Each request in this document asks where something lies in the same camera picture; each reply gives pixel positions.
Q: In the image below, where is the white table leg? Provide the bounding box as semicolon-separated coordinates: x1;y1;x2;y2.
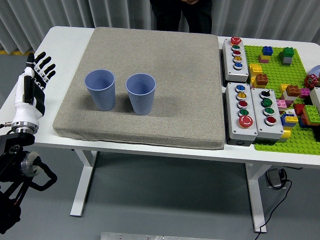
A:
244;162;273;234
69;149;98;217

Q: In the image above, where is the red valve wheel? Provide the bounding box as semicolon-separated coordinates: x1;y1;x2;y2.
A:
304;74;319;89

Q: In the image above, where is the magenta toy brick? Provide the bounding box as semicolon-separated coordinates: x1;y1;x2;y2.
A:
298;87;311;99

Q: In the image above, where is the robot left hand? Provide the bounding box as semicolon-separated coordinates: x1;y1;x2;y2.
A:
12;51;57;125

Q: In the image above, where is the yellow round toy brick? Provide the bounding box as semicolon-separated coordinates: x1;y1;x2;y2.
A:
276;128;291;143

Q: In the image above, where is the person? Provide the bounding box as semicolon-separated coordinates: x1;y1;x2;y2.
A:
149;0;213;35

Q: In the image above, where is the grey pleated curtain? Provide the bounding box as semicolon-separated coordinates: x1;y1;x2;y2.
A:
0;0;320;55

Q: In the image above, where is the pale blue plate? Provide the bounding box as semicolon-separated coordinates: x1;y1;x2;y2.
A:
309;64;320;81

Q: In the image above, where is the large green toy brick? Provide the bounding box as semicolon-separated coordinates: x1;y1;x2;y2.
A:
302;104;320;125

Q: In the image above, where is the grey power adapter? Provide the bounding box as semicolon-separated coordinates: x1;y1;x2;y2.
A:
265;168;287;190

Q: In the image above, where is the blue ribbed plastic cup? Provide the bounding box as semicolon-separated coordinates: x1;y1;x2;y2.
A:
84;69;116;112
125;72;157;116

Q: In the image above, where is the white box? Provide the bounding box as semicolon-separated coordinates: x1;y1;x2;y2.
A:
309;86;320;113

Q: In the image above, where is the grey five-button control box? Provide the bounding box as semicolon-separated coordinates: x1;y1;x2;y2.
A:
224;81;259;147
221;36;250;83

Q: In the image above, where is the red sloped toy brick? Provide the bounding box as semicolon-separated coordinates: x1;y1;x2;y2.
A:
293;103;306;116

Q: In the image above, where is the white toy brick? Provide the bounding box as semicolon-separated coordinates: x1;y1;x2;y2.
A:
281;92;297;102

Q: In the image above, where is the large yellow toy brick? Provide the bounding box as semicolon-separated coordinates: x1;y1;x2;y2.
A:
249;63;263;77

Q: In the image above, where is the green studded baseplate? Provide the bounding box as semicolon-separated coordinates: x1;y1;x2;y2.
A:
243;44;320;156

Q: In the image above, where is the black power cable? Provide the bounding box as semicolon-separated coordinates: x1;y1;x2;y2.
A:
257;178;293;235

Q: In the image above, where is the orange toy brick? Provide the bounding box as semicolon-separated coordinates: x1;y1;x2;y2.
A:
284;84;301;97
254;73;269;88

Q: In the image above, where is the grey-brown cushion mat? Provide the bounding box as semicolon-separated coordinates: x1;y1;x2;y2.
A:
52;26;226;151

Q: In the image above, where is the yellow black floor tape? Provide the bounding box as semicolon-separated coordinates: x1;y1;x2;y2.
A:
0;49;29;56

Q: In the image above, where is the grey four-button control box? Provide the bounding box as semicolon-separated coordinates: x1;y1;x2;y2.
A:
250;87;285;145

